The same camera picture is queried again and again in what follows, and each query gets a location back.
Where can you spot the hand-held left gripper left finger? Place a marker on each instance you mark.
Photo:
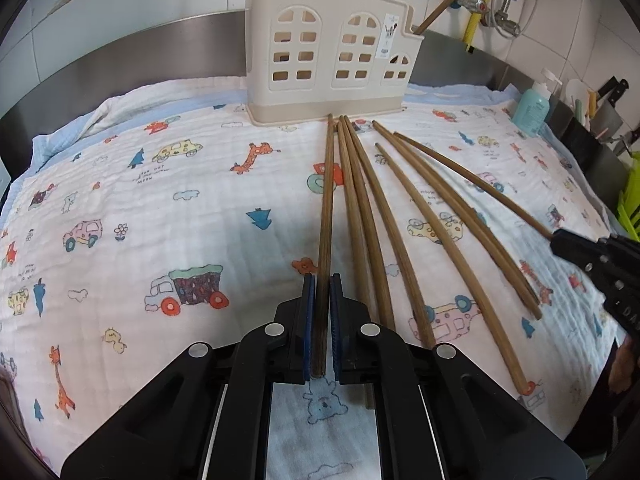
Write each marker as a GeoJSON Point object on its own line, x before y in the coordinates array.
{"type": "Point", "coordinates": [310, 310]}

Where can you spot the row of wooden chopsticks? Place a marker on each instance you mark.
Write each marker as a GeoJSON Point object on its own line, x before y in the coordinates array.
{"type": "Point", "coordinates": [344, 130]}

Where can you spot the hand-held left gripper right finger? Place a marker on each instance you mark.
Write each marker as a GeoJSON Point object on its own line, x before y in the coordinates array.
{"type": "Point", "coordinates": [336, 310]}

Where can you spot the white plastic utensil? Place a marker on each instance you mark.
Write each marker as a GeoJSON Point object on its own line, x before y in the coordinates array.
{"type": "Point", "coordinates": [575, 94]}

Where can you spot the teal pump soap bottle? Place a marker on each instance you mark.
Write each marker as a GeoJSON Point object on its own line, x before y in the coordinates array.
{"type": "Point", "coordinates": [531, 107]}

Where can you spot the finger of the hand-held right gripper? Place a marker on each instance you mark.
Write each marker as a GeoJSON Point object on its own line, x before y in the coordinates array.
{"type": "Point", "coordinates": [575, 249]}

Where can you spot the steel pipe valve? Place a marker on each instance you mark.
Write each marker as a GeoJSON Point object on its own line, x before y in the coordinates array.
{"type": "Point", "coordinates": [507, 24]}

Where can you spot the cartoon printed white blanket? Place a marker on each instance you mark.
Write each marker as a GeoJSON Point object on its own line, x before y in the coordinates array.
{"type": "Point", "coordinates": [150, 220]}

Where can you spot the stainless steel knife rack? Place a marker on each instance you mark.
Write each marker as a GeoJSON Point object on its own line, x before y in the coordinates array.
{"type": "Point", "coordinates": [575, 135]}

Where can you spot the green plastic dish rack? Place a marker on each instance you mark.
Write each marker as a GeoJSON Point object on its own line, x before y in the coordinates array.
{"type": "Point", "coordinates": [631, 200]}

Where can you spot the cream plastic utensil holder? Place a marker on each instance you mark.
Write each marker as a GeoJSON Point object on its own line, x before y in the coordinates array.
{"type": "Point", "coordinates": [320, 95]}

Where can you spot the person's right hand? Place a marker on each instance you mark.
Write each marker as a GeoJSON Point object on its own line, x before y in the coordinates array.
{"type": "Point", "coordinates": [623, 367]}

